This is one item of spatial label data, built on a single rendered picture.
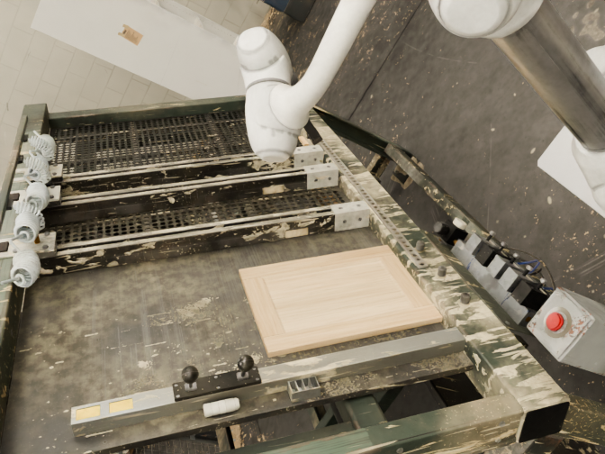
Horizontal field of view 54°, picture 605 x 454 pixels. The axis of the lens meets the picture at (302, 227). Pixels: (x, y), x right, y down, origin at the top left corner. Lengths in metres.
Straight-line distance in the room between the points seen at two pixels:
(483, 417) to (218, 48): 4.35
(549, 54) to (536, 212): 1.76
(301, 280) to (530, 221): 1.31
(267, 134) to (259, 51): 0.18
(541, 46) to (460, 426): 0.78
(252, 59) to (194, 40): 3.95
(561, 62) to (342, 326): 0.87
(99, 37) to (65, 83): 1.70
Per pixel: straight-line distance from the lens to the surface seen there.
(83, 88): 6.85
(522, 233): 2.79
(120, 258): 1.92
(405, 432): 1.34
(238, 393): 1.44
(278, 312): 1.66
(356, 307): 1.68
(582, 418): 1.61
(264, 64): 1.33
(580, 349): 1.40
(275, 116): 1.25
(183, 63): 5.31
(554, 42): 1.07
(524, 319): 1.71
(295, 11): 5.72
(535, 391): 1.50
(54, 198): 2.16
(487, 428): 1.43
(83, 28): 5.21
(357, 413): 1.48
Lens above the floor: 2.05
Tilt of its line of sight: 28 degrees down
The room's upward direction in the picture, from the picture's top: 70 degrees counter-clockwise
